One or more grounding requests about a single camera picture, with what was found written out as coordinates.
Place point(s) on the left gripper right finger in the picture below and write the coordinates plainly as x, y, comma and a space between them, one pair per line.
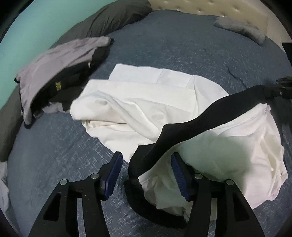
185, 177

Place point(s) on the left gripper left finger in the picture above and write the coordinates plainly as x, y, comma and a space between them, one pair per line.
109, 174

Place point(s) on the white garment with black trim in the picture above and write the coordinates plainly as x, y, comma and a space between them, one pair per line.
131, 107

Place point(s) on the blue bed mattress sheet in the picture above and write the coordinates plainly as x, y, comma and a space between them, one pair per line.
57, 147

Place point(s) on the folded grey garment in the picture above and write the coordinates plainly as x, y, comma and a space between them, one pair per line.
245, 29

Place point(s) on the cream tufted headboard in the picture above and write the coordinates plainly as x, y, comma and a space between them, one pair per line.
237, 10

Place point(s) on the lilac and black jacket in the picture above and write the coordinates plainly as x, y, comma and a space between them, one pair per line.
55, 78

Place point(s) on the crumpled light grey blanket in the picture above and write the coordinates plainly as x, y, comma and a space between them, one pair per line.
5, 200

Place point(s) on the long dark grey pillow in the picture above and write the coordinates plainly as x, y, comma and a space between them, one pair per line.
109, 18

